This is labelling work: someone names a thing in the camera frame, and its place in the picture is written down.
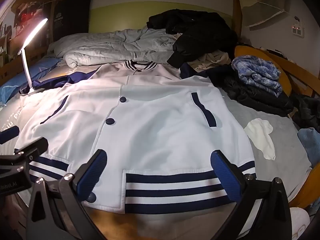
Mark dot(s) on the black hanging banner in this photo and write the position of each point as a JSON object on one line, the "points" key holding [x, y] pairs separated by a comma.
{"points": [[72, 17]]}

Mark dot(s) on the blue plaid shirt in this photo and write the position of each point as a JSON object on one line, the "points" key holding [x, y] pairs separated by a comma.
{"points": [[257, 72]]}

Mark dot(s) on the white wall socket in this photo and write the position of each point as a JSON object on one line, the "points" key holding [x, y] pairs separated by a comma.
{"points": [[297, 30]]}

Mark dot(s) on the beige garment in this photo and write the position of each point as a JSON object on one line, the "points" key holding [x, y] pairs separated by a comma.
{"points": [[210, 60]]}

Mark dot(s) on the wall poster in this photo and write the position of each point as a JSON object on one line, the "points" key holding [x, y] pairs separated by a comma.
{"points": [[27, 10]]}

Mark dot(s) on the blue pillow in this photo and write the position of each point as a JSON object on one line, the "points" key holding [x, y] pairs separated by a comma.
{"points": [[37, 67]]}

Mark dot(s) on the white desk lamp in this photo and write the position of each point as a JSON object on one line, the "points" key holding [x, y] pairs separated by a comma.
{"points": [[33, 35]]}

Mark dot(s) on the curved wooden bed rail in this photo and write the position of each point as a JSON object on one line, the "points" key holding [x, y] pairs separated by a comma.
{"points": [[252, 51]]}

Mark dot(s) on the grey duvet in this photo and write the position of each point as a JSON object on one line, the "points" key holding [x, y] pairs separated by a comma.
{"points": [[105, 45]]}

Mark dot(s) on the black puffer jacket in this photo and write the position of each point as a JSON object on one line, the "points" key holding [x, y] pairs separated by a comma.
{"points": [[200, 35]]}

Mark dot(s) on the dark garment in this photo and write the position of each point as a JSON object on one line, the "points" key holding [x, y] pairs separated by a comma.
{"points": [[306, 110]]}

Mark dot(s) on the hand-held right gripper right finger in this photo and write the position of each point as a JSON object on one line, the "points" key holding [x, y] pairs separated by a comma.
{"points": [[225, 177]]}

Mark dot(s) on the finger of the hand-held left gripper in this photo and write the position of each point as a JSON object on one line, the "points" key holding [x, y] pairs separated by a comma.
{"points": [[8, 133], [33, 147]]}

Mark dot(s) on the white mosquito net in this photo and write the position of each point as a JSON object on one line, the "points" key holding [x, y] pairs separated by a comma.
{"points": [[262, 5]]}

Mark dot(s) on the light blue towel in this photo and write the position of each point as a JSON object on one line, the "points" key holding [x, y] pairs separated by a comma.
{"points": [[310, 142]]}

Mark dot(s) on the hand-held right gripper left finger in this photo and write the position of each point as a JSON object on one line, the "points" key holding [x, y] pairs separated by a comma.
{"points": [[92, 177]]}

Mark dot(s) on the white and navy baseball jacket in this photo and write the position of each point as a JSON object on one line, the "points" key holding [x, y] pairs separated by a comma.
{"points": [[150, 130]]}

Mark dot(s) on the white sock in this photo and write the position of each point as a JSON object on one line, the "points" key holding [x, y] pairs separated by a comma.
{"points": [[260, 137]]}

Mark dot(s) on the black clothes pile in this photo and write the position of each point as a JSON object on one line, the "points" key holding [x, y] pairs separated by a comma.
{"points": [[250, 95]]}

